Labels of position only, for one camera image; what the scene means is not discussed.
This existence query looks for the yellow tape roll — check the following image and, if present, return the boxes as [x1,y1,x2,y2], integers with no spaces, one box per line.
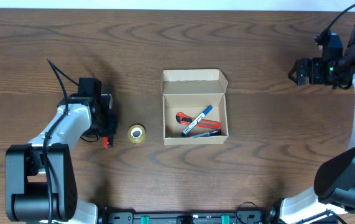
[127,124,146,143]

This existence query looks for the orange utility knife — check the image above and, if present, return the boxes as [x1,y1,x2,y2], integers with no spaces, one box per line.
[176,112,220,129]

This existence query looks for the cardboard box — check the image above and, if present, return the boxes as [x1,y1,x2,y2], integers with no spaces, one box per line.
[161,69,229,145]

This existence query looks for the blue cap white marker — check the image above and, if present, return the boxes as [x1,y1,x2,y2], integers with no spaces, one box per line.
[181,105,213,137]

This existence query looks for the black cap white marker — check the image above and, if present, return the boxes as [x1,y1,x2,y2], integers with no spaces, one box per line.
[190,129,221,138]

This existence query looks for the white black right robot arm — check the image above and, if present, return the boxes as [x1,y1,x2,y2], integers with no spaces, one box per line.
[269,25,355,223]

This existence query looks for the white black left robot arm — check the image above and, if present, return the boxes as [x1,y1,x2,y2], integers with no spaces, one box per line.
[6,94,116,223]

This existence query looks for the black aluminium mounting rail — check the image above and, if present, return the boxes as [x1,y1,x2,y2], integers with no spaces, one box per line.
[97,208,283,224]

